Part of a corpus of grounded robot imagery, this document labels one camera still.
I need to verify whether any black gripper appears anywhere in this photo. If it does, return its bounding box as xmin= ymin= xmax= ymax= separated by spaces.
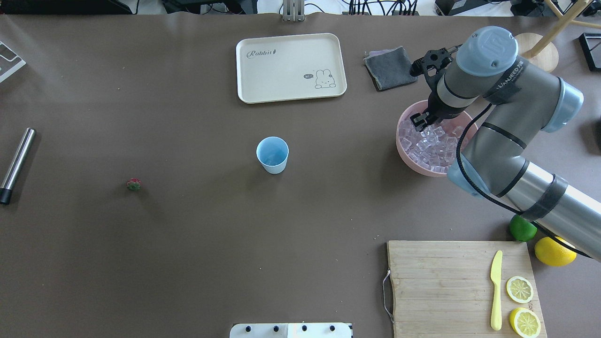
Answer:
xmin=410 ymin=91 xmax=454 ymax=132

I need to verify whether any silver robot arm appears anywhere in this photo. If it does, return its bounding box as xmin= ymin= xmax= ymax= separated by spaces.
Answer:
xmin=410 ymin=26 xmax=601 ymax=261

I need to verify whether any clear ice cubes pile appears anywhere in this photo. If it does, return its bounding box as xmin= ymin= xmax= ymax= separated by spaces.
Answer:
xmin=397 ymin=119 xmax=464 ymax=175

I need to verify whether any wooden cup tree stand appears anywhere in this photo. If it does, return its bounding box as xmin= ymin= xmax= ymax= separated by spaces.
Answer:
xmin=515 ymin=0 xmax=601 ymax=73

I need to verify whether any blue plastic cup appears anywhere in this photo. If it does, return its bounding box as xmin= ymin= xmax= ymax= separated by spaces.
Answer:
xmin=256 ymin=136 xmax=289 ymax=175

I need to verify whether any pink bowl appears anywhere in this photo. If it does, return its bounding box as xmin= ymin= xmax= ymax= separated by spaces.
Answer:
xmin=395 ymin=100 xmax=472 ymax=177

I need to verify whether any grey folded cloth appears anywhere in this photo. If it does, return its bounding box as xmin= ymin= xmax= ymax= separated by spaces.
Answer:
xmin=363 ymin=46 xmax=418 ymax=92

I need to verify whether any green lime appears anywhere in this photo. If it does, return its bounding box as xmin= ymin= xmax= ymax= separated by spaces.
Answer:
xmin=509 ymin=215 xmax=538 ymax=242

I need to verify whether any cream rabbit tray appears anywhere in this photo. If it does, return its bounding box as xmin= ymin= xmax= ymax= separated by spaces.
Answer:
xmin=236 ymin=33 xmax=347 ymax=104

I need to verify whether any yellow plastic knife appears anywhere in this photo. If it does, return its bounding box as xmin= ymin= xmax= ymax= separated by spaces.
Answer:
xmin=490 ymin=250 xmax=503 ymax=331

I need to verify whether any wooden cutting board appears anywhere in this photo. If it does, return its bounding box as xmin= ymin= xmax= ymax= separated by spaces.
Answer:
xmin=387 ymin=240 xmax=536 ymax=338

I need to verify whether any whole yellow lemon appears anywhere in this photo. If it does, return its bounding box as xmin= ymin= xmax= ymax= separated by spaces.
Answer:
xmin=534 ymin=236 xmax=577 ymax=267

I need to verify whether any lemon half far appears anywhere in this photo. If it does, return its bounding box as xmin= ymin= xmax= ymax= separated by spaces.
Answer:
xmin=505 ymin=276 xmax=534 ymax=304

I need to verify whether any lemon half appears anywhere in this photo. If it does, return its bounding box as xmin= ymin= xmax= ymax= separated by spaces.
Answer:
xmin=509 ymin=307 xmax=542 ymax=338
xmin=505 ymin=276 xmax=534 ymax=304

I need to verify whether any lemon half near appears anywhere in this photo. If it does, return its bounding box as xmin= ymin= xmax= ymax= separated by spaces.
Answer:
xmin=509 ymin=307 xmax=542 ymax=338

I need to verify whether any red strawberry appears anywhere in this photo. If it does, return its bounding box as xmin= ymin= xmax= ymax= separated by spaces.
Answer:
xmin=126 ymin=178 xmax=142 ymax=191

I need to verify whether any steel muddler black tip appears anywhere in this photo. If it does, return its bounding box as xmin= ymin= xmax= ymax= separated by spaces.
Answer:
xmin=0 ymin=128 xmax=36 ymax=205

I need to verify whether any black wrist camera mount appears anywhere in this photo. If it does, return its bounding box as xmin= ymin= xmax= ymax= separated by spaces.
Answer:
xmin=409 ymin=45 xmax=460 ymax=77

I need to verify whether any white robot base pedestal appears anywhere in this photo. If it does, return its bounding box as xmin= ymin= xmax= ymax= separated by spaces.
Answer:
xmin=229 ymin=322 xmax=354 ymax=338

